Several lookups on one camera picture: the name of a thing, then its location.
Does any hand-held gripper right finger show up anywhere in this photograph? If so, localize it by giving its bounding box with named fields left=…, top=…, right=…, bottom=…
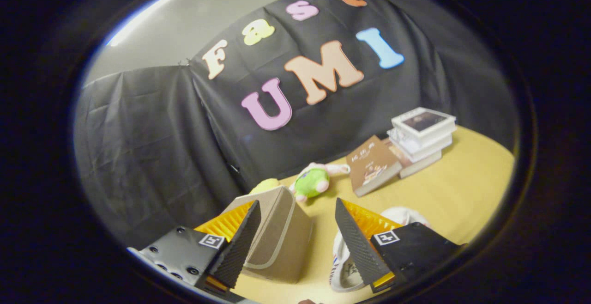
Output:
left=335, top=197, right=464, bottom=294

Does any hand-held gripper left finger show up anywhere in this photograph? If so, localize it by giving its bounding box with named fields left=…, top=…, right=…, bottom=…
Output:
left=127, top=200, right=262, bottom=303

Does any beige fabric storage box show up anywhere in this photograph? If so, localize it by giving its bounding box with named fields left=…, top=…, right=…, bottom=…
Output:
left=222, top=185, right=314, bottom=284

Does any yellow fluffy ball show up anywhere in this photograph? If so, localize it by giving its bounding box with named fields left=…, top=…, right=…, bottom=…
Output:
left=249, top=178, right=281, bottom=195

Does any green and pink plush toy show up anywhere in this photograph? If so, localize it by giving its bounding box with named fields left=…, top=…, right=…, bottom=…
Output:
left=289, top=162, right=351, bottom=203

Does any brown cover book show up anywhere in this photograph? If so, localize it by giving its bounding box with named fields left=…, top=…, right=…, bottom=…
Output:
left=345, top=135, right=403, bottom=197

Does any tan book under stack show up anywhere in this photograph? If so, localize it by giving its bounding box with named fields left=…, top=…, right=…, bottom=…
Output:
left=383, top=139, right=443, bottom=179

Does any white book with dark cover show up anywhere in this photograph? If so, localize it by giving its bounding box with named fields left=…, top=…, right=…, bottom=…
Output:
left=391, top=107, right=457, bottom=141

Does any black backdrop cloth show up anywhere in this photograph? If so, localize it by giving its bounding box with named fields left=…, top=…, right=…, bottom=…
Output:
left=74, top=0, right=518, bottom=249

